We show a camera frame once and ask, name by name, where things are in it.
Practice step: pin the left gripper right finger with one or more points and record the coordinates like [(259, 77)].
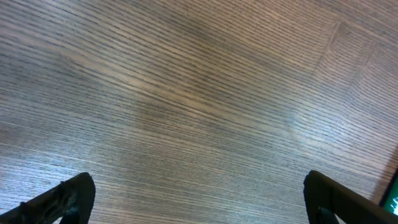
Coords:
[(327, 201)]

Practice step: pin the green plastic packet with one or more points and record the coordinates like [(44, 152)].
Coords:
[(390, 196)]

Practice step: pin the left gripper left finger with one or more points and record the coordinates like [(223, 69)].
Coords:
[(70, 202)]

